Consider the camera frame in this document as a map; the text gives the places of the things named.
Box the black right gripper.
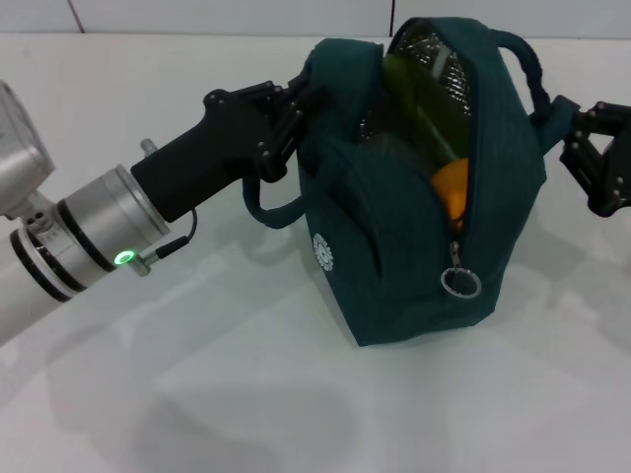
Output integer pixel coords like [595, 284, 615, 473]
[545, 96, 631, 219]

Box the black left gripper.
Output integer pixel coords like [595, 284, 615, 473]
[130, 72, 317, 224]

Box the orange pear fruit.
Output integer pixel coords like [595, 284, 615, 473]
[429, 158, 469, 231]

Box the green cucumber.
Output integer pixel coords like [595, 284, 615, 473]
[382, 52, 469, 167]

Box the teal fabric lunch bag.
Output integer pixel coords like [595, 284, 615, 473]
[244, 17, 554, 350]

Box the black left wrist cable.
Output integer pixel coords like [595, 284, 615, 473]
[128, 209, 199, 277]

